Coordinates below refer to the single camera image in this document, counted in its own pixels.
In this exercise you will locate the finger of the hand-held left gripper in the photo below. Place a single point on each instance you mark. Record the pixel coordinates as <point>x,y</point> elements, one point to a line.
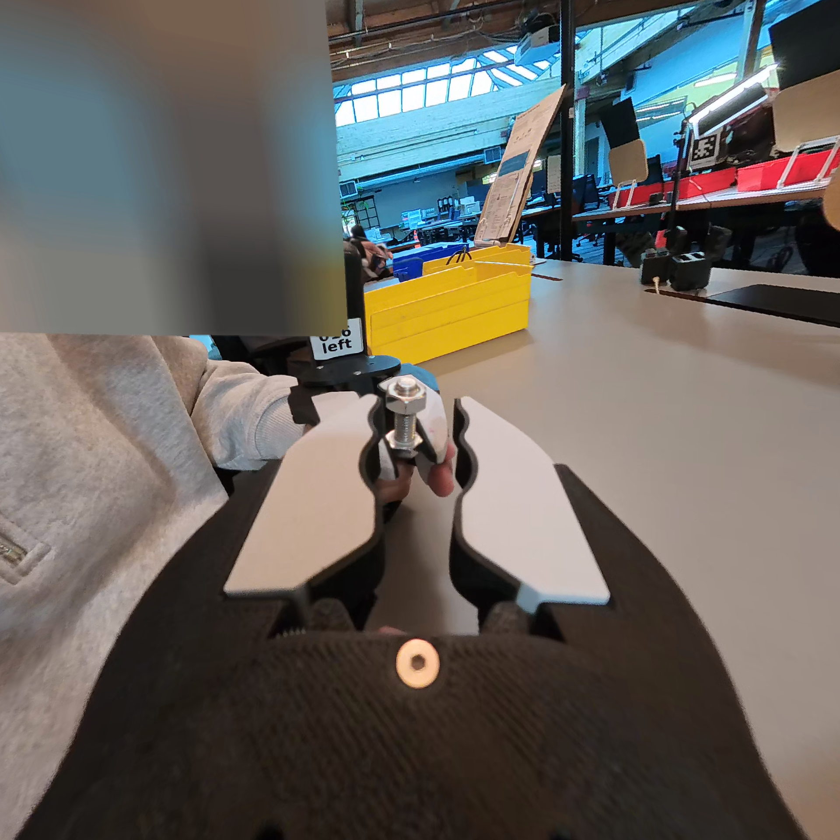
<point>341,407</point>
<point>436,433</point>

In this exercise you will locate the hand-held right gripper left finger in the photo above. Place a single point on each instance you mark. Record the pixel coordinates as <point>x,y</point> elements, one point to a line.
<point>308,512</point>

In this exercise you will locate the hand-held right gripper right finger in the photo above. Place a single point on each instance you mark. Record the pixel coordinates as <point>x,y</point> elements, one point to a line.
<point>525,518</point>

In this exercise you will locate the metal bolt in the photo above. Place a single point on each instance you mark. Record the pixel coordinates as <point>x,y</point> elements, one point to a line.
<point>401,430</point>

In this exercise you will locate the metal hex nut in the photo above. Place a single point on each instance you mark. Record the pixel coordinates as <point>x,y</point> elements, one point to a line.
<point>405,399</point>

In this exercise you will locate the person's left forearm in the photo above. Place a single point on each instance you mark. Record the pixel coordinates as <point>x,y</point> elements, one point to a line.
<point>249,413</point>

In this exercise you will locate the grey desk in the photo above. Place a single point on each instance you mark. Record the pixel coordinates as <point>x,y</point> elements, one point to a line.
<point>656,459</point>

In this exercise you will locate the person's left hand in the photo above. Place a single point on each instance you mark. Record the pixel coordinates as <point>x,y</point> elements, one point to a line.
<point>445,482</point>

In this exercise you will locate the black office chair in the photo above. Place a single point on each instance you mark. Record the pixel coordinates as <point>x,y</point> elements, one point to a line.
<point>256,348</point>

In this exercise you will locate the yellow plastic bin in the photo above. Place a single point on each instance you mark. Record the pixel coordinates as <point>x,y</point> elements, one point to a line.
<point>505,254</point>
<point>459,308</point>

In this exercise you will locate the blue plastic bin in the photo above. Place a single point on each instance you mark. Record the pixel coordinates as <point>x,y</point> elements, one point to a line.
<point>410,262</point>

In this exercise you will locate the person's grey hoodie torso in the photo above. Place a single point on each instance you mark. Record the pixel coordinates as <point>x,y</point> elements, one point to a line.
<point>79,492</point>

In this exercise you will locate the brown document board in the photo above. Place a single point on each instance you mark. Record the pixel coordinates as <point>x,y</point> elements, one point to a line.
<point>512,177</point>

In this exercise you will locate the small black charger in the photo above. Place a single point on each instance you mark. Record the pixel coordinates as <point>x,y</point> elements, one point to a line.
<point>655,266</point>

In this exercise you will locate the black battery charger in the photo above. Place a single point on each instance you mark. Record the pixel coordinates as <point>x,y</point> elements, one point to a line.
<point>690,272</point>

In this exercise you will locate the red plastic bin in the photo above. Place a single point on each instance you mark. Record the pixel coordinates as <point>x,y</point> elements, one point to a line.
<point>761,174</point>
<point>712,184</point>
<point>653,197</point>

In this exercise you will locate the black steel column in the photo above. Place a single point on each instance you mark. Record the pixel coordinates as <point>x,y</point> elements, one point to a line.
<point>568,131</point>

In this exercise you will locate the black lamp pole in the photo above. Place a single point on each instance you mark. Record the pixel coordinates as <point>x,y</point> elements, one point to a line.
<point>674,197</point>

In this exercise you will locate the long wooden table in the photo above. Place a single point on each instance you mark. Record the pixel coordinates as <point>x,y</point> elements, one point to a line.
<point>722,200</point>

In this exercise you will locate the fiducial marker tag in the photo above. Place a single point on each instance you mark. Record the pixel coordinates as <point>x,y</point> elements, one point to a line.
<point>705,151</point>

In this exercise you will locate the wooden document board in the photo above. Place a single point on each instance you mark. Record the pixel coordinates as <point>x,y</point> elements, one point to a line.
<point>832,210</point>

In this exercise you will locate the LED light bar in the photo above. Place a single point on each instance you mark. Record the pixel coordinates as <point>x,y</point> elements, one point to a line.
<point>732,98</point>

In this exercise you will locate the large rounded wooden board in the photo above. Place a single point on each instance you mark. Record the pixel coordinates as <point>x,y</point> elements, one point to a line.
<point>810,111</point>

